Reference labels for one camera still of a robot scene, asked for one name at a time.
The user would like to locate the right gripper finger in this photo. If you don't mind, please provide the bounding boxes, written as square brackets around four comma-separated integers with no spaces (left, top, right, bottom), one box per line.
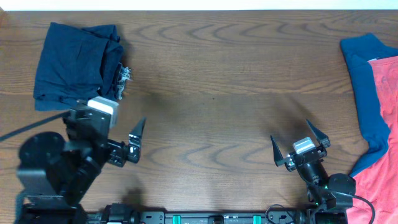
[306,119,330,148]
[270,135,284,162]

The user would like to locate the navy blue shorts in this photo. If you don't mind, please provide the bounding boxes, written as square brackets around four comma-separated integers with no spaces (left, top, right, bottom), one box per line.
[33,22,124,105]

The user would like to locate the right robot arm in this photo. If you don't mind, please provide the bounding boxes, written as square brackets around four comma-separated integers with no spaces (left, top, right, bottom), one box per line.
[271,121,356,223]

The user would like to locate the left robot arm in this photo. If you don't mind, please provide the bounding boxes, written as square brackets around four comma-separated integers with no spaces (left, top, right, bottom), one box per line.
[15,103,146,223]

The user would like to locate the folded frayed denim shorts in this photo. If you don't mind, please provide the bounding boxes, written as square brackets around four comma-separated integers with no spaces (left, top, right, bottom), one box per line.
[34,63,131,111]

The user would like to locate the coral red shirt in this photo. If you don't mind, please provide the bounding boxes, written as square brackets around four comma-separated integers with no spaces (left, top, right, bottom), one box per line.
[346,55,397,223]

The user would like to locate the blue shirt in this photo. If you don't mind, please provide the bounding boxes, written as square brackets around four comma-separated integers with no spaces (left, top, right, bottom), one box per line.
[340,33,397,177]

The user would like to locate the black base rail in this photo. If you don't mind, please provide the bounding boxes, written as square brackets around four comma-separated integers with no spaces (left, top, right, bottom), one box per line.
[86,203,309,224]

